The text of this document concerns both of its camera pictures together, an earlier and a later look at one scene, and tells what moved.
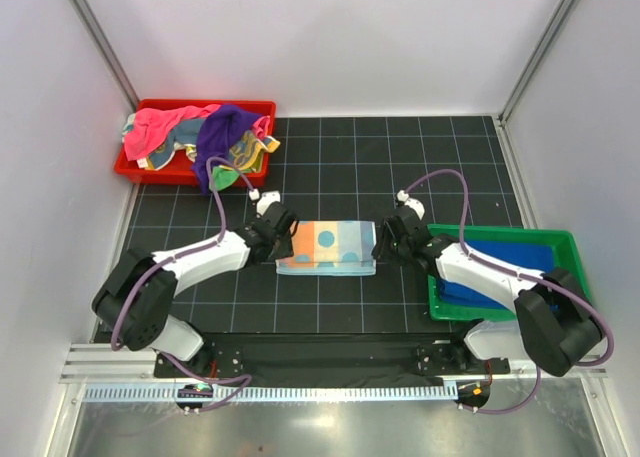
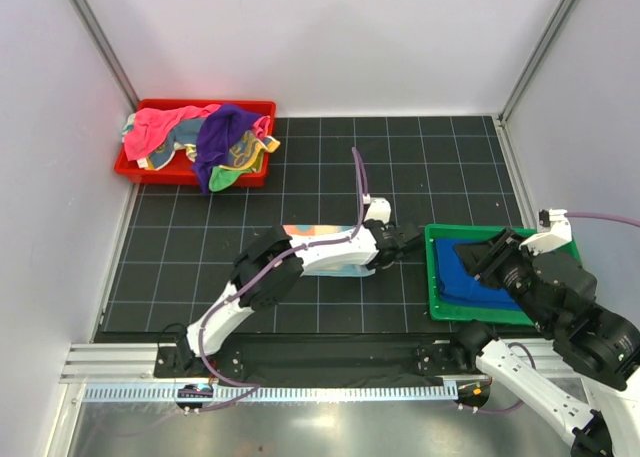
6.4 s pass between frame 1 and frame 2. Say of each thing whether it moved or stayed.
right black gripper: moved
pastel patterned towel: stayed
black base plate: stayed
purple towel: stayed
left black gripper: moved
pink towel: stayed
